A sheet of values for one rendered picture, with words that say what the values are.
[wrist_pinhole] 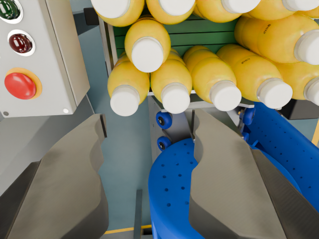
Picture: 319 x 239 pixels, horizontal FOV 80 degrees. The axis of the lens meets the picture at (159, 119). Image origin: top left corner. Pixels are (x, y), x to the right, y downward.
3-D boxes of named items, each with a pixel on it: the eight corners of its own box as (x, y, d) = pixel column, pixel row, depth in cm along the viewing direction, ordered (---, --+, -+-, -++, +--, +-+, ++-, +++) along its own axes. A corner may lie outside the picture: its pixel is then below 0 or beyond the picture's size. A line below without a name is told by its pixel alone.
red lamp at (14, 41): (16, 52, 23) (11, 55, 22) (8, 32, 22) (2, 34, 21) (35, 52, 23) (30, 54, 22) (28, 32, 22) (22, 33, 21)
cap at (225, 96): (205, 94, 29) (208, 99, 27) (227, 76, 27) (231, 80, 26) (220, 110, 30) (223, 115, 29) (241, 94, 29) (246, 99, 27)
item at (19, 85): (15, 97, 26) (10, 101, 25) (4, 71, 24) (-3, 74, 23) (42, 96, 26) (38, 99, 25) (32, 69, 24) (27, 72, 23)
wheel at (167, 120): (166, 133, 44) (173, 130, 45) (166, 116, 42) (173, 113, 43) (154, 125, 47) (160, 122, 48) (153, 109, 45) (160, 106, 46)
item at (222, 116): (182, 116, 49) (192, 149, 38) (183, 108, 48) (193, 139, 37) (221, 114, 49) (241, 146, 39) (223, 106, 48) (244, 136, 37)
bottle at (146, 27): (164, 50, 43) (173, 78, 27) (133, 50, 42) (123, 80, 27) (164, 13, 39) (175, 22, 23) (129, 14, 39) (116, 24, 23)
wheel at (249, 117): (240, 126, 46) (249, 129, 45) (244, 110, 43) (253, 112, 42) (245, 118, 49) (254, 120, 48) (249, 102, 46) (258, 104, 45)
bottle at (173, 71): (163, 82, 47) (170, 124, 31) (144, 59, 44) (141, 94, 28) (187, 64, 45) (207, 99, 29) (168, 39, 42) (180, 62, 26)
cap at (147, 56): (162, 68, 26) (163, 71, 25) (134, 68, 26) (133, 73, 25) (162, 37, 24) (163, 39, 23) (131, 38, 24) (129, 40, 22)
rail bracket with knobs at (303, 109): (257, 100, 51) (279, 121, 42) (264, 74, 47) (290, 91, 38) (294, 98, 51) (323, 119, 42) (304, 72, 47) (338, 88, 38)
